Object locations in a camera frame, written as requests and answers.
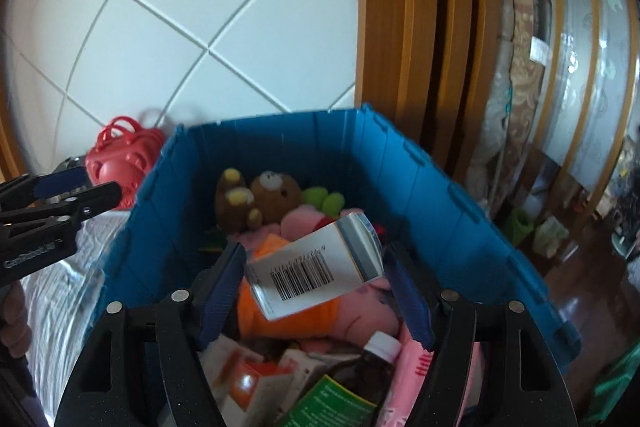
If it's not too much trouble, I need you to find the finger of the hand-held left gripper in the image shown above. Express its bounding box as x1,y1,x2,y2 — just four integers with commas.
0,181,123,240
0,164,91,212

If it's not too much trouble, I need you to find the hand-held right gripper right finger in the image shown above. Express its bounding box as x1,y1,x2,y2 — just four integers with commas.
382,241,578,427

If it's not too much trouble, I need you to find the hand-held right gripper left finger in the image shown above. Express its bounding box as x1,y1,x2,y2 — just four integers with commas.
54,241,247,427

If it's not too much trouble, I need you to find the white barcode medicine box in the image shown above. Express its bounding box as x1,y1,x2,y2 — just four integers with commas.
244,209,387,322

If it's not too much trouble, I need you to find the blue plastic storage box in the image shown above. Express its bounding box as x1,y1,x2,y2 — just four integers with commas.
92,103,583,375

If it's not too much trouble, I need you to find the person's left hand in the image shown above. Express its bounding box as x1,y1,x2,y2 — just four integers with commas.
0,279,32,360

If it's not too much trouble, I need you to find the orange plush toy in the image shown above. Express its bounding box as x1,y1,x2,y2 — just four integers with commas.
236,234,346,340

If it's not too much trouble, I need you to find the pink plush toy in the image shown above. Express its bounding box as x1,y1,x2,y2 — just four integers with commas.
235,204,403,355

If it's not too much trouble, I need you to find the red plastic basket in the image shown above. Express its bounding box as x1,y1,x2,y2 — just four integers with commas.
85,116,168,210

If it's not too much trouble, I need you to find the brown bottle with white cap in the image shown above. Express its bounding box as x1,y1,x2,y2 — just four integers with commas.
350,331,403,408

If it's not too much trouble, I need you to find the pink package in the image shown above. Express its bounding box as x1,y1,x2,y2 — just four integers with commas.
375,339,488,427

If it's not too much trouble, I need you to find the orange and white medicine box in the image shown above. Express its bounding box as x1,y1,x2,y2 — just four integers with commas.
220,347,296,427

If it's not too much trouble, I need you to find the brown bear plush toy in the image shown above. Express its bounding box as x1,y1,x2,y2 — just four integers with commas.
215,168,303,235

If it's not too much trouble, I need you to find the brown bottle green label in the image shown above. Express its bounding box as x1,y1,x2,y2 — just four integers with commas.
275,374,378,427

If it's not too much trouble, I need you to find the pale green bag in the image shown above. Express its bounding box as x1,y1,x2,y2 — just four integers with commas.
532,217,570,258

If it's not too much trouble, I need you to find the white padded wooden-framed headboard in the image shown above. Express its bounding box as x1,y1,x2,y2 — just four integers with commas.
0,0,416,180

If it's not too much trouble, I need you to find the dark green cloth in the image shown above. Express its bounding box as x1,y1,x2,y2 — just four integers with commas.
580,342,640,427

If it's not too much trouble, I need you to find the rolled patterned carpet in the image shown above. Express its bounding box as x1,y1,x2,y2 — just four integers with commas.
470,0,553,218

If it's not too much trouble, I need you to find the glass sliding wardrobe door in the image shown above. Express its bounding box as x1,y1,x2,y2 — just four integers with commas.
515,0,640,218

